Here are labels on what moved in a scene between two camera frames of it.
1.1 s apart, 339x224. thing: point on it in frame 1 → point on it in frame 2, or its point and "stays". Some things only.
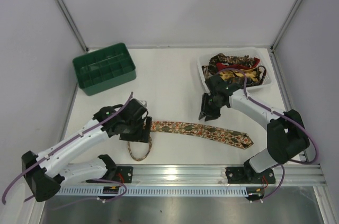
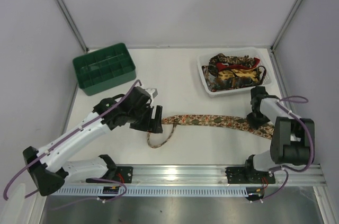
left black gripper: [141, 134] → [152, 118]
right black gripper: [210, 106] → [256, 120]
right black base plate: [249, 175] stays
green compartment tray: [103, 69] stays
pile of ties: [241, 71] stays
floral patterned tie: [235, 139] → [267, 131]
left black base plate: [124, 174] stays
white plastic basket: [203, 60] stays
